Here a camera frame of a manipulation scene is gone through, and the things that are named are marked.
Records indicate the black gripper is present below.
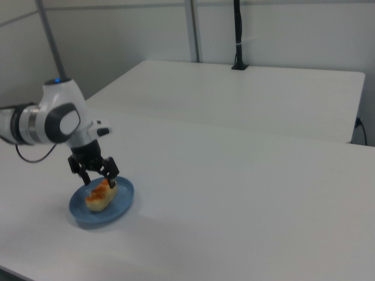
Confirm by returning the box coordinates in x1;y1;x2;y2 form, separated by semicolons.
67;139;120;189

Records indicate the braided orange bread loaf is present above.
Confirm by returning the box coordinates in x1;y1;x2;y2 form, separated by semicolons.
84;178;119;213

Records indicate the blue round plate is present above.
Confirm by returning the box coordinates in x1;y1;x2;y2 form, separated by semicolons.
69;176;136;230

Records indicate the slanted grey metal pole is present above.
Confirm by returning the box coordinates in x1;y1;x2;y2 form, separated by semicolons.
34;0;69;80

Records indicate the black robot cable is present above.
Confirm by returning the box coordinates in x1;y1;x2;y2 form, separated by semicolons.
14;142;59;164

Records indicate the vertical grey metal post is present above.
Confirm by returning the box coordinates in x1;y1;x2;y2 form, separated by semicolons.
189;0;203;63

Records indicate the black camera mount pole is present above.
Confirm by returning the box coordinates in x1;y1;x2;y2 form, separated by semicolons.
231;0;250;71

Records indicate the black cable with blue plug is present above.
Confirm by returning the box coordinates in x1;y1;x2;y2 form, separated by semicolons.
354;116;369;146

